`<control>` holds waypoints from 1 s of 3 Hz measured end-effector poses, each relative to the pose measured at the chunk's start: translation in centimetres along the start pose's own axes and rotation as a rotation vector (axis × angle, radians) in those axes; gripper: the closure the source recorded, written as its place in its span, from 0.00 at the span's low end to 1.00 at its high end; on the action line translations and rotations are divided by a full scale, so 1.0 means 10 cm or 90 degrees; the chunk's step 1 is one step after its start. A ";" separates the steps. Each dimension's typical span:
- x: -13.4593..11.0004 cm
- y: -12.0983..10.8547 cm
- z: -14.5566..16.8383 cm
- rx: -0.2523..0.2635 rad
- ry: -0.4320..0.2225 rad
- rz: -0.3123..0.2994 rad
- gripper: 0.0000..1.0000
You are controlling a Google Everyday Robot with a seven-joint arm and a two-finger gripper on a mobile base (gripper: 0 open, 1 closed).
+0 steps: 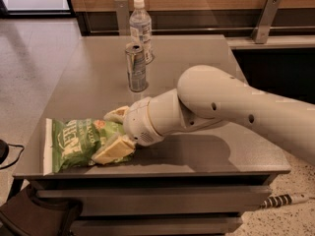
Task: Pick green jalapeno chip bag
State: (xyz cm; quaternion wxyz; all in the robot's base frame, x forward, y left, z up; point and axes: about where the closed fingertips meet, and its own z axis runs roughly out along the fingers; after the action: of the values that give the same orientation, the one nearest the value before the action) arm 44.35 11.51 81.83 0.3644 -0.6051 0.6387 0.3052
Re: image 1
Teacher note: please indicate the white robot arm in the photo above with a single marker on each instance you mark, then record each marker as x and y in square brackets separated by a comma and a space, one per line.
[205, 96]

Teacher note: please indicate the right metal wall bracket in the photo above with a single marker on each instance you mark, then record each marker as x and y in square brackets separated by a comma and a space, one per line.
[261, 32]

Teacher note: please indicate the clear plastic water bottle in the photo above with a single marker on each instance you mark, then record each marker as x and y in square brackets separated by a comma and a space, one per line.
[140, 24]

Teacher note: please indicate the grey table with drawers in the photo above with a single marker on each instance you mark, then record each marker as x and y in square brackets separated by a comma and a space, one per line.
[186, 184]

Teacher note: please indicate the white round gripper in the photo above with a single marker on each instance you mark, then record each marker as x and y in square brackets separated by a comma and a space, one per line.
[139, 122]

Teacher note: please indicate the left metal wall bracket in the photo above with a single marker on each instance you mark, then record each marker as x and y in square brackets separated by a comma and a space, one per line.
[122, 16]

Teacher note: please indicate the dark brown chair seat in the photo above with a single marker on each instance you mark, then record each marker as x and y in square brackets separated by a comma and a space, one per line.
[27, 215]

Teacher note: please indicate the green jalapeno chip bag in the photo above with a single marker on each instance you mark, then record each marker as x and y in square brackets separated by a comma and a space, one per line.
[72, 144]

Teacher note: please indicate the metal wall bracket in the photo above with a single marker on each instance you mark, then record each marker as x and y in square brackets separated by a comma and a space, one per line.
[261, 32]
[122, 16]

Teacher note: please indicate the grey metal drink can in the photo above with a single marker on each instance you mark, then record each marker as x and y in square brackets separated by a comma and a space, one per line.
[136, 67]

